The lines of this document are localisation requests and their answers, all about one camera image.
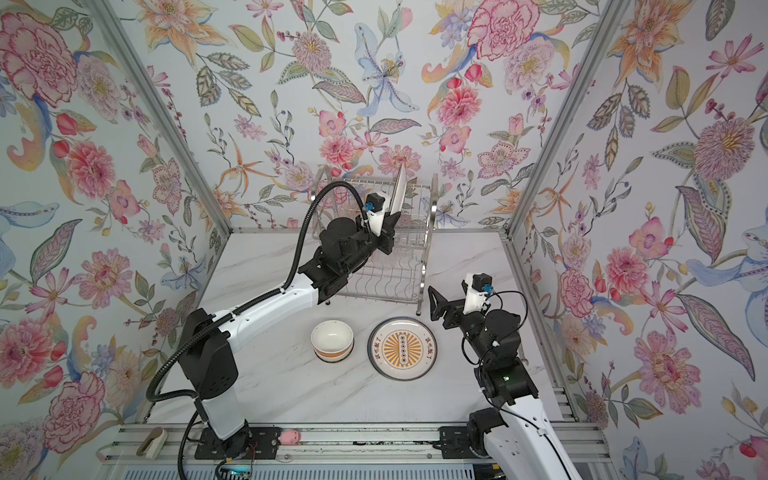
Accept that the white plate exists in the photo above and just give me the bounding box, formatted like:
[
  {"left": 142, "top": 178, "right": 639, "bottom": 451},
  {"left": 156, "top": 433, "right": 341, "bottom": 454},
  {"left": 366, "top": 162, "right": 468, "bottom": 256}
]
[
  {"left": 389, "top": 164, "right": 408, "bottom": 214},
  {"left": 367, "top": 317, "right": 438, "bottom": 382}
]

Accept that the orange white bowl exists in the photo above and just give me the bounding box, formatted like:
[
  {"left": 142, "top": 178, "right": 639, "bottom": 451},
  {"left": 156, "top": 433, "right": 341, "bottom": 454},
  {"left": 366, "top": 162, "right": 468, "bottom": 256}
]
[{"left": 310, "top": 320, "right": 354, "bottom": 363}]

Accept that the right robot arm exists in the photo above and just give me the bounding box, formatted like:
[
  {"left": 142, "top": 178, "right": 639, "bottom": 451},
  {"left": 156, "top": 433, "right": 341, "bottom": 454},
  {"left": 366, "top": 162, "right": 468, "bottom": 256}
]
[{"left": 427, "top": 285, "right": 581, "bottom": 479}]

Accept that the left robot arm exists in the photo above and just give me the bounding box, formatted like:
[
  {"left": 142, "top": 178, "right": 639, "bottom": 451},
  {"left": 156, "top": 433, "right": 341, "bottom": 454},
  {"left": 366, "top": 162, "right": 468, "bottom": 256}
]
[{"left": 179, "top": 211, "right": 401, "bottom": 458}]

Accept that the two-tier metal dish rack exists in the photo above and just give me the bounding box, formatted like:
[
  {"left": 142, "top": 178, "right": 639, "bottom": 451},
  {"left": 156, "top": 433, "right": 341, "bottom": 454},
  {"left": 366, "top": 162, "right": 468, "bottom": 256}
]
[{"left": 312, "top": 174, "right": 439, "bottom": 316}]

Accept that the metal wrench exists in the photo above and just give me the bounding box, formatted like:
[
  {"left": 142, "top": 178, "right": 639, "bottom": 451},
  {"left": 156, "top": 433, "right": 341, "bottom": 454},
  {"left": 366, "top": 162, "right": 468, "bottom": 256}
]
[{"left": 512, "top": 328, "right": 529, "bottom": 367}]

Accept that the pink small toy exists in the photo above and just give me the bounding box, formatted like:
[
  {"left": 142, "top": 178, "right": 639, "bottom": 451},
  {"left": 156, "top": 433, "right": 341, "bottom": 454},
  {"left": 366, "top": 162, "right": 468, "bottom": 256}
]
[{"left": 278, "top": 429, "right": 301, "bottom": 445}]

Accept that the black corrugated cable hose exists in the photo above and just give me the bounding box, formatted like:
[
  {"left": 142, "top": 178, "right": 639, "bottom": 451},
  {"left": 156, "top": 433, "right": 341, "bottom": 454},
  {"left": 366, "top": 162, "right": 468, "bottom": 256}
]
[{"left": 145, "top": 180, "right": 368, "bottom": 480}]

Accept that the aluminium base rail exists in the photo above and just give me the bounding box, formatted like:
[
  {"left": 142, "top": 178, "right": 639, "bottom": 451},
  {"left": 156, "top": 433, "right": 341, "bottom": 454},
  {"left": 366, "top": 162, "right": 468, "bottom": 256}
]
[{"left": 95, "top": 419, "right": 613, "bottom": 480}]

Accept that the beige object on rail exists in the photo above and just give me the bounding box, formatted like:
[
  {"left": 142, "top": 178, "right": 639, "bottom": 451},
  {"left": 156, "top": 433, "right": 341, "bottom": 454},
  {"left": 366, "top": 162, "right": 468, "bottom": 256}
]
[{"left": 135, "top": 427, "right": 168, "bottom": 460}]

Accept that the aluminium corner frame post right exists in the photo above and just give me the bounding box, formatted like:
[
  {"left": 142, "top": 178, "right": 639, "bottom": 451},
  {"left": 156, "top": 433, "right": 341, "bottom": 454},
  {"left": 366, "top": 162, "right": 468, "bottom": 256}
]
[{"left": 506, "top": 0, "right": 627, "bottom": 240}]

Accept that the aluminium corner frame post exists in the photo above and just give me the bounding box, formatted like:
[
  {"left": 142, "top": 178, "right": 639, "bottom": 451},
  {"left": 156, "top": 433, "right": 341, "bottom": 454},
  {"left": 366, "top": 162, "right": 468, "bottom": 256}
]
[
  {"left": 506, "top": 0, "right": 627, "bottom": 240},
  {"left": 80, "top": 0, "right": 234, "bottom": 238}
]

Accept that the aluminium corner frame post left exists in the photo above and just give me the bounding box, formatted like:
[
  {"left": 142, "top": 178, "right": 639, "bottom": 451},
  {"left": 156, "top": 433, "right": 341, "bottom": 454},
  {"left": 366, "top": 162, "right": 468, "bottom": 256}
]
[{"left": 80, "top": 0, "right": 234, "bottom": 238}]

